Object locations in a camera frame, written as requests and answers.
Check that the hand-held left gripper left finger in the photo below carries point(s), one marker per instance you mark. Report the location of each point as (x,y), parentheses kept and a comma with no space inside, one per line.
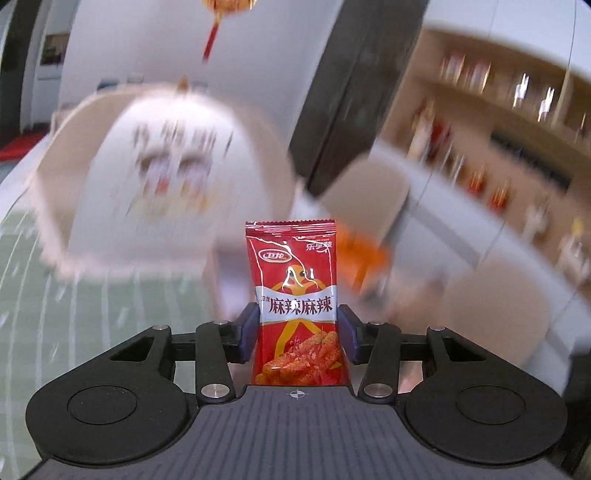
(249,333)

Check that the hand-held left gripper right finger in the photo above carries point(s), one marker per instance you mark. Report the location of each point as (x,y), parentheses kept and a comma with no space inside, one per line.
(348,333)

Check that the small red spicy snack packet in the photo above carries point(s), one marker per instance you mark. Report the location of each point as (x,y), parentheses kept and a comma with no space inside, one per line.
(298,295)

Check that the white cardboard box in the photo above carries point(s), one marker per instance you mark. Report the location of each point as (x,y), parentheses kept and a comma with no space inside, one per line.
(115,207)

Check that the orange snack packet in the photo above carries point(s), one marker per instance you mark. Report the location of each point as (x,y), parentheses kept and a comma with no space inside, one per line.
(367,258)

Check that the beige chair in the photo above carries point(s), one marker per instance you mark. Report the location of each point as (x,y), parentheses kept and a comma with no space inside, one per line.
(494,318)
(369,194)

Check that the green checked tablecloth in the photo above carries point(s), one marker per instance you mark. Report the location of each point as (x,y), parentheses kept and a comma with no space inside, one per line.
(46,323)

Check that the dark cabinet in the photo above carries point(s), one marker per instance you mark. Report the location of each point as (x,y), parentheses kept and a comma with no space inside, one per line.
(360,92)

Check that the red hanging ornament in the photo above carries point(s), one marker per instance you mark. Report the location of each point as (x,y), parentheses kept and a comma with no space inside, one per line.
(217,23)

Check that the wall shelf with bottles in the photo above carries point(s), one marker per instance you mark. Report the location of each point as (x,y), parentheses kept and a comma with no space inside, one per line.
(508,115)

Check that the framed wall picture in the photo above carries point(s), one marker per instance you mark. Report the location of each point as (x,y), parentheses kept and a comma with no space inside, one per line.
(54,48)

